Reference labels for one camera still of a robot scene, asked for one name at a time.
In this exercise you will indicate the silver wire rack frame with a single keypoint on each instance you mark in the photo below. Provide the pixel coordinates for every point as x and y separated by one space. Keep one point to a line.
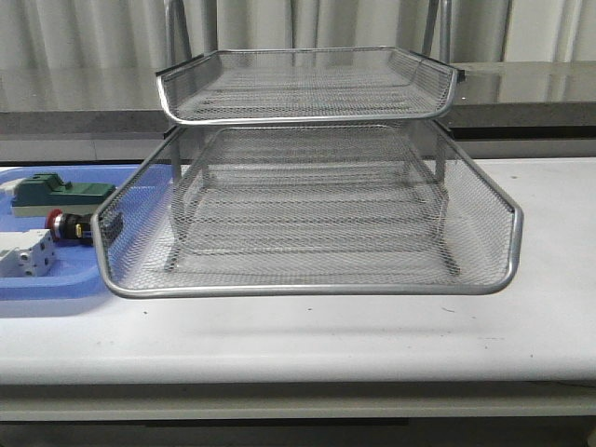
439 26

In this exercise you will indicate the grey stone counter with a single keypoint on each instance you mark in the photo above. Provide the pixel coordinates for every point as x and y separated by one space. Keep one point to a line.
501 110

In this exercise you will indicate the blue plastic tray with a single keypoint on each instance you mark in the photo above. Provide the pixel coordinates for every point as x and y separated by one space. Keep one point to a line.
144 240

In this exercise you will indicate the green and beige switch block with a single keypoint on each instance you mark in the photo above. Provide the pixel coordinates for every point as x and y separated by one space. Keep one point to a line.
39 194

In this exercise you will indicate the red emergency stop button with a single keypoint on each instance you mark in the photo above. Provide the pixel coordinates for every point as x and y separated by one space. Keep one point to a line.
70 226

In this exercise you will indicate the white pleated curtain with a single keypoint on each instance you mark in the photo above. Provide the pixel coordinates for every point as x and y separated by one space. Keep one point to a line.
109 34

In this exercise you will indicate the silver mesh tray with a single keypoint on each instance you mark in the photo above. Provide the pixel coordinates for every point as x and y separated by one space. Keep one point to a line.
282 218
295 85
478 251

